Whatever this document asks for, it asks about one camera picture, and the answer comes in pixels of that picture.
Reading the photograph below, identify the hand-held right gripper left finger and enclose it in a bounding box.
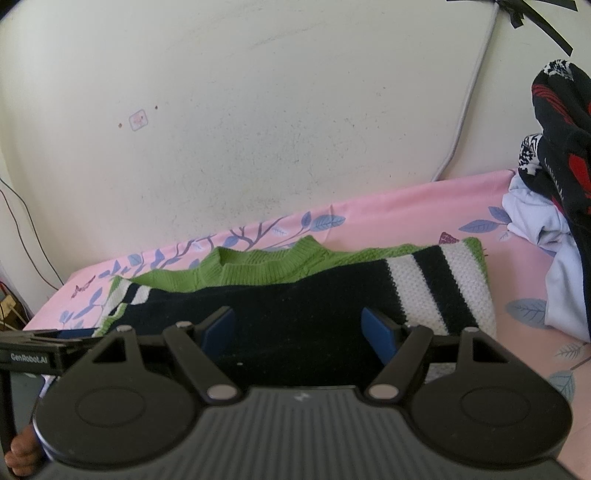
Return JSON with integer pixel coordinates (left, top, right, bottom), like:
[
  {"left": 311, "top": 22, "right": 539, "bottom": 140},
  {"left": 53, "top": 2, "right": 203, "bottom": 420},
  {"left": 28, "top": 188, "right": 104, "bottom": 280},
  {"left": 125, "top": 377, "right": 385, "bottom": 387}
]
[{"left": 90, "top": 306, "right": 243, "bottom": 408}]

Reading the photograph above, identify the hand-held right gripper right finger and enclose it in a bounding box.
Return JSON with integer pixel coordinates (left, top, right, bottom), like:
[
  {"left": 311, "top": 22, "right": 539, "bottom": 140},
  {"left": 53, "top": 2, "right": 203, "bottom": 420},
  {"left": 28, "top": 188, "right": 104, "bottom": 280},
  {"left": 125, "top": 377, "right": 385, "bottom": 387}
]
[{"left": 361, "top": 307, "right": 514, "bottom": 408}]

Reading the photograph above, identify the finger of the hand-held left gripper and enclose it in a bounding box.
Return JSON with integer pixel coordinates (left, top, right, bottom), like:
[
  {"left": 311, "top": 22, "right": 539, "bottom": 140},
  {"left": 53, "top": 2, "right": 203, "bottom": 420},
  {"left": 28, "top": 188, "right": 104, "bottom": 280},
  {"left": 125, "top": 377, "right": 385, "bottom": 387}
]
[{"left": 58, "top": 327, "right": 109, "bottom": 345}]

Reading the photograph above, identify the green black white knit sweater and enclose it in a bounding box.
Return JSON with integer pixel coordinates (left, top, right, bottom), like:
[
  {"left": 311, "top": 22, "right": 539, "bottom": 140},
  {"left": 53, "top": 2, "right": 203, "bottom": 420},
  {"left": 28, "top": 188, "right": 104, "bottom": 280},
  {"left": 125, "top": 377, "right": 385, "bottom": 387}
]
[{"left": 93, "top": 235, "right": 498, "bottom": 389}]

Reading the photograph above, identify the person's left hand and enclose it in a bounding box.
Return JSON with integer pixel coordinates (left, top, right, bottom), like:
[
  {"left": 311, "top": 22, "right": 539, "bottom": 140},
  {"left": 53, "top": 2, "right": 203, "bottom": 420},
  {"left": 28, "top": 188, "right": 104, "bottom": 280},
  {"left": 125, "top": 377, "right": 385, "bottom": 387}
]
[{"left": 4, "top": 424, "right": 46, "bottom": 477}]

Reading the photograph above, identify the wooden side table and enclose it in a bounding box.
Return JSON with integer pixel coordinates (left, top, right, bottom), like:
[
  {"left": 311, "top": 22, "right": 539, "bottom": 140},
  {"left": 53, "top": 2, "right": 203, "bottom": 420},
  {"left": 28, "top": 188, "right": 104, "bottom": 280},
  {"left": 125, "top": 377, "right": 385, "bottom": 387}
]
[{"left": 0, "top": 281, "right": 29, "bottom": 331}]

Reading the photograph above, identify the pink floral bedsheet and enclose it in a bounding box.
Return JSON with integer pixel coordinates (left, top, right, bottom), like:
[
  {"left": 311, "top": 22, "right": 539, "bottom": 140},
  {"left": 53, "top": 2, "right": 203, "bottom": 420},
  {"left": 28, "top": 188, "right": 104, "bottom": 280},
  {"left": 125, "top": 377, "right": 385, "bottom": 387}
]
[{"left": 22, "top": 168, "right": 591, "bottom": 446}]

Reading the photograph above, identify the black red patterned garment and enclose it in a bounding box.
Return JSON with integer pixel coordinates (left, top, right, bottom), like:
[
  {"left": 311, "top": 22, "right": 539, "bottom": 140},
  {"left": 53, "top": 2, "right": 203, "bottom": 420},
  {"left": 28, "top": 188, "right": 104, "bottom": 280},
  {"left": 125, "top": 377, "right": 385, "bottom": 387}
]
[{"left": 517, "top": 59, "right": 591, "bottom": 343}]

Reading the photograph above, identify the thin dark wall cable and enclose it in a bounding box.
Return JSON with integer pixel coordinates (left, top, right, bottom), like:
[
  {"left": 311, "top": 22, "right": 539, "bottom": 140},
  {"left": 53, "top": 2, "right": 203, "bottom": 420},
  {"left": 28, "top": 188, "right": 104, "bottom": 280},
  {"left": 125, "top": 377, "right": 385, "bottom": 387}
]
[{"left": 0, "top": 176, "right": 64, "bottom": 291}]

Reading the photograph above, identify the white power cable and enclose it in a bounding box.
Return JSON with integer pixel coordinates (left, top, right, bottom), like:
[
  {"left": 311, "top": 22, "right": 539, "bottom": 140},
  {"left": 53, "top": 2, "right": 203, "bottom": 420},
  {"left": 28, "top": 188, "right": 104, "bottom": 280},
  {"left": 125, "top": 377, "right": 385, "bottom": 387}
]
[{"left": 431, "top": 0, "right": 500, "bottom": 182}]

